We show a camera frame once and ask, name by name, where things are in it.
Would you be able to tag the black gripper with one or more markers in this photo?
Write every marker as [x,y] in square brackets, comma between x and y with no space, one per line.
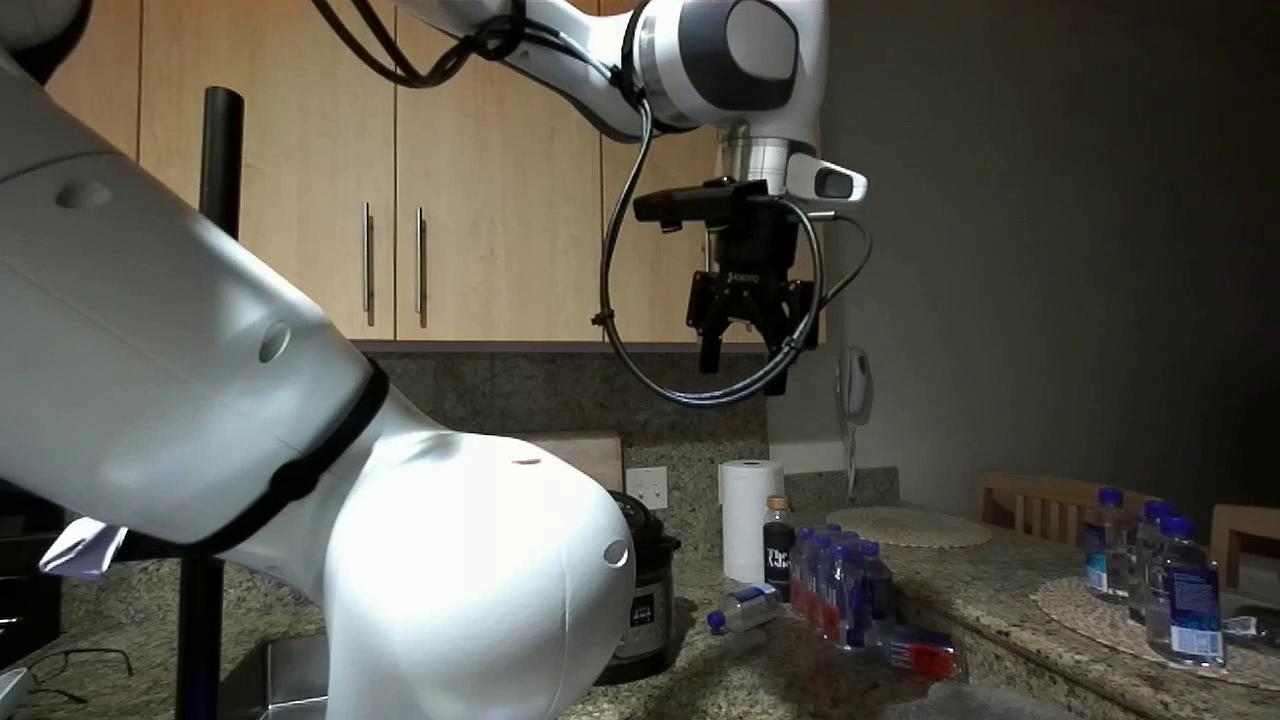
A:
[749,286]

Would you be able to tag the grey towel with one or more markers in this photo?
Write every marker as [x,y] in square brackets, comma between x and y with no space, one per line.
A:
[975,706]

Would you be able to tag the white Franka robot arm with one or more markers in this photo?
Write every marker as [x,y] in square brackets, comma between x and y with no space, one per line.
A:
[135,335]

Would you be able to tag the white paper towel roll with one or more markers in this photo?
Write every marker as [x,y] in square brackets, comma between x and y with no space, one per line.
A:
[744,522]

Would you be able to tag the wooden cutting board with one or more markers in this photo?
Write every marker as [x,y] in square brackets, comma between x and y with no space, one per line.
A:
[586,463]

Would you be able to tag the small dark bottle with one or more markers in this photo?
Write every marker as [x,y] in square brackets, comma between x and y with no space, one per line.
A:
[777,555]

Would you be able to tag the pack of purple-capped water bottles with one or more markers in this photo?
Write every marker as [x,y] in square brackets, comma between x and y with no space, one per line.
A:
[841,586]

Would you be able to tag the black pressure cooker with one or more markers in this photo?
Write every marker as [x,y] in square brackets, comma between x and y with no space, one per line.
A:
[646,586]

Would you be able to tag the lying bottle with blue cap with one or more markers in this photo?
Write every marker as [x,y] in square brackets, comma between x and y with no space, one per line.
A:
[744,610]

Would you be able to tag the wooden chair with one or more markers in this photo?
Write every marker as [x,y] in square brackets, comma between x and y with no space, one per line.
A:
[1041,504]
[1247,542]

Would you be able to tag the lying bottle with red label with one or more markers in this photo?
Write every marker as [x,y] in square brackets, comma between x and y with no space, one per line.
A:
[921,659]

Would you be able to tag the black vertical stand pole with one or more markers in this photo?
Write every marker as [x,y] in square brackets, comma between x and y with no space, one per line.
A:
[223,162]

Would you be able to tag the steel sink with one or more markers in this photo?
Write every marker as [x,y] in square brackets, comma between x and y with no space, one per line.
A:
[283,675]

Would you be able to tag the white crumpled paper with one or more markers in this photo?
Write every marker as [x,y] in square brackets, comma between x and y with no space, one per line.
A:
[81,544]

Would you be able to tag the white wall phone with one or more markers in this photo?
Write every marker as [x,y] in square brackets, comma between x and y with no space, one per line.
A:
[853,387]

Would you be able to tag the white wall outlet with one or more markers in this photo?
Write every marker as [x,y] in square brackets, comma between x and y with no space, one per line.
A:
[651,488]

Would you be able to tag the wooden wall cabinets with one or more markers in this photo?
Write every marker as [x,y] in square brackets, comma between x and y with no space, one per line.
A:
[267,162]

